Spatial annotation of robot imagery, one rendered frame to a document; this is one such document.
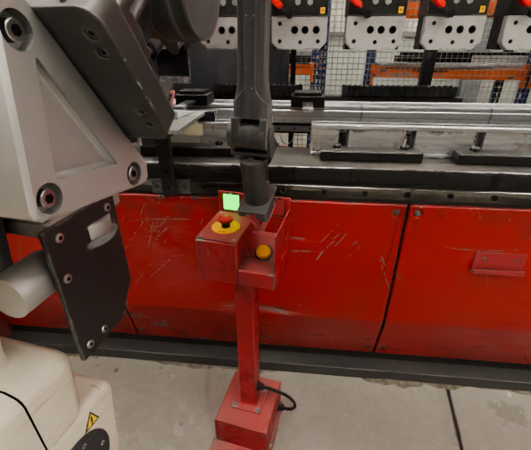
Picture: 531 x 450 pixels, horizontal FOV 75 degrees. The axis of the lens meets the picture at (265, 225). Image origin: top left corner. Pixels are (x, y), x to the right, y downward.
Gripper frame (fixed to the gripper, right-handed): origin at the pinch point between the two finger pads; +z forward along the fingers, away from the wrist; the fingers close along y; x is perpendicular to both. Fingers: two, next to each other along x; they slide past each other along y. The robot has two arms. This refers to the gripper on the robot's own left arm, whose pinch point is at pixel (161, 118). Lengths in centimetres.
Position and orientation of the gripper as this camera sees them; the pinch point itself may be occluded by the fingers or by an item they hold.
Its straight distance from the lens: 103.2
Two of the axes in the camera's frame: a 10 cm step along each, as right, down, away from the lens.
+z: 0.5, 5.3, 8.5
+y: -9.9, -0.5, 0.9
